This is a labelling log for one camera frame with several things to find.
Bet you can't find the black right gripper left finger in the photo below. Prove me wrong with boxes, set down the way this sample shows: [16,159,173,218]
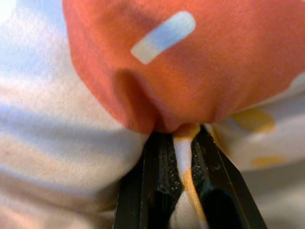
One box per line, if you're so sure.
[114,132,184,229]

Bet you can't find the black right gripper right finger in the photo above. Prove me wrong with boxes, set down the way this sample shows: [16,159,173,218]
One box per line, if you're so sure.
[190,124,269,229]

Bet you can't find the pink pillow orange patches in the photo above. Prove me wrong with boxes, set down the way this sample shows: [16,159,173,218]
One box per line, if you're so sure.
[0,0,305,229]

